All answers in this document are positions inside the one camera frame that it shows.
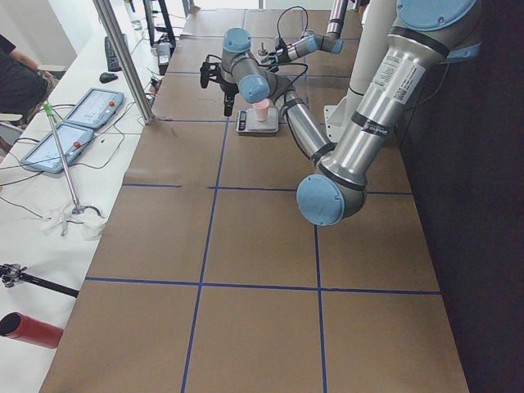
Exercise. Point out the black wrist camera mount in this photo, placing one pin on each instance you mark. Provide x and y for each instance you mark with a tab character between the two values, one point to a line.
210	71

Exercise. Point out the upper blue teach pendant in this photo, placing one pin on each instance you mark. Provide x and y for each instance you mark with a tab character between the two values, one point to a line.
95	108

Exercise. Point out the black computer mouse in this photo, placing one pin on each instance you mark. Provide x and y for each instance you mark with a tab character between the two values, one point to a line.
107	77

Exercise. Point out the red cylinder tube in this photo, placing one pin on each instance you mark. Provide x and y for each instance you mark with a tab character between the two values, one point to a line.
20	327

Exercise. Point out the white camera pillar with base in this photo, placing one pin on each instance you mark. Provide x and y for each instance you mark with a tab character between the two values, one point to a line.
356	82

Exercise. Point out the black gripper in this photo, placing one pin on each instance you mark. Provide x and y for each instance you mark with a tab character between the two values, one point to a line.
226	88
272	55

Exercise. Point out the white crumpled tissue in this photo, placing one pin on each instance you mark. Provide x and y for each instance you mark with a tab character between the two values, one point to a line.
91	222

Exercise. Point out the green-handled reacher grabber tool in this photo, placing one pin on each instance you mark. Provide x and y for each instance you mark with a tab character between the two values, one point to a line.
77	206

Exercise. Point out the aluminium frame post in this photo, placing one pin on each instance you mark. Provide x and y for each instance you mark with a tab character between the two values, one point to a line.
115	35

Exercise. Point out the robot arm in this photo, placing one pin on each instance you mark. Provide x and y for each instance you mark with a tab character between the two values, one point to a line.
309	41
400	43

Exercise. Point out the clear glass sauce bottle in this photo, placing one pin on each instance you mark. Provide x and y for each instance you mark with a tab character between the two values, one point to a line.
262	54

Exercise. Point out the black tripod leg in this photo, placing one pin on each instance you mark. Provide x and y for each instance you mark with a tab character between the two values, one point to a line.
11	274

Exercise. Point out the silver digital kitchen scale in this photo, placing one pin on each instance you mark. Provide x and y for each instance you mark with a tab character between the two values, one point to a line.
246	122

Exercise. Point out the black keyboard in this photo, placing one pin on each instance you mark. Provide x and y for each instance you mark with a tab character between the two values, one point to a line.
112	60

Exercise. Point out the pink paper cup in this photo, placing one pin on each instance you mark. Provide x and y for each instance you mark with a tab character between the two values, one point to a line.
261	110

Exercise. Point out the seated person in black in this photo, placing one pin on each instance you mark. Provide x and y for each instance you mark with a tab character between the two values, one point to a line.
23	88

